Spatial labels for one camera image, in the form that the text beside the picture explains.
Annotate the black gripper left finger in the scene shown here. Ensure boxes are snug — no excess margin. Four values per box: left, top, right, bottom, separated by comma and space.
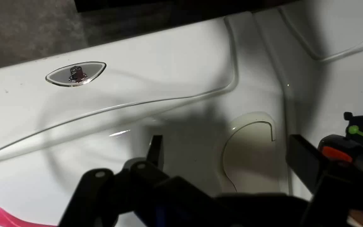
58, 134, 217, 227

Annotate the white laundry machine without panel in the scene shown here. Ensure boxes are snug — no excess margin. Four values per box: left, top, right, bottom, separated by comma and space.
254, 0, 363, 201

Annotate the oval silver logo badge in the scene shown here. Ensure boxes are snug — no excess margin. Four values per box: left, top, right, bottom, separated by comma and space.
44, 61, 108, 89

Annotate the white washing machine with panel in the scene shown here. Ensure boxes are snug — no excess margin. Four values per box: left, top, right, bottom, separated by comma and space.
0, 12, 295, 227

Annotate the pink plastic item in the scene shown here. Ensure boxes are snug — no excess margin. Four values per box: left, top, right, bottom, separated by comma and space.
0, 202, 58, 227

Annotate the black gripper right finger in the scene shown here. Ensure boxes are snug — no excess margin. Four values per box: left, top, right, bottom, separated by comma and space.
287, 134, 363, 227

